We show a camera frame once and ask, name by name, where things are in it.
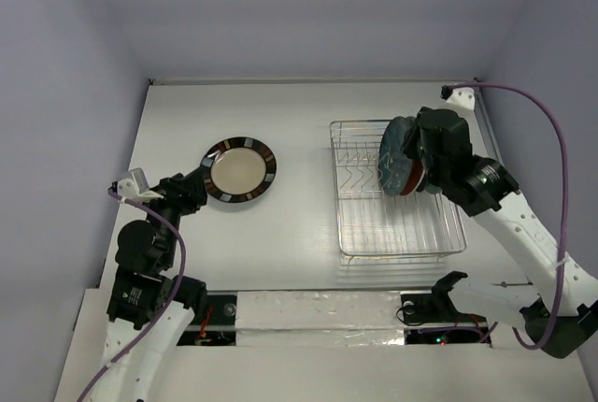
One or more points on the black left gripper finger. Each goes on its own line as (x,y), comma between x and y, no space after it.
(194,181)
(194,197)

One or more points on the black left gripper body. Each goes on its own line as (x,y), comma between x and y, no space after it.
(173,204)

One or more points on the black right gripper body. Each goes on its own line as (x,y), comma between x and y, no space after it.
(421,149)

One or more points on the brown striped rim plate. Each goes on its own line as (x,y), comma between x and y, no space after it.
(238,169)

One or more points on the mint green flower plate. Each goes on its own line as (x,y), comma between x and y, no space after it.
(427,187)

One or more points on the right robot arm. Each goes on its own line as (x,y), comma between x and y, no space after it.
(557,309)

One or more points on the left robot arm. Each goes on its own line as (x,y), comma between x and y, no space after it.
(152,301)

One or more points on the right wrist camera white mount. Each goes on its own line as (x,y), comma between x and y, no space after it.
(462,100)

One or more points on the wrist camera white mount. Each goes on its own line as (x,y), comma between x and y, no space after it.
(462,100)
(133,185)

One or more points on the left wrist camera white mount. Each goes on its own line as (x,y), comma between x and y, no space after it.
(133,185)

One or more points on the wire dish rack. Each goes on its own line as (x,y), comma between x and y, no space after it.
(373,226)

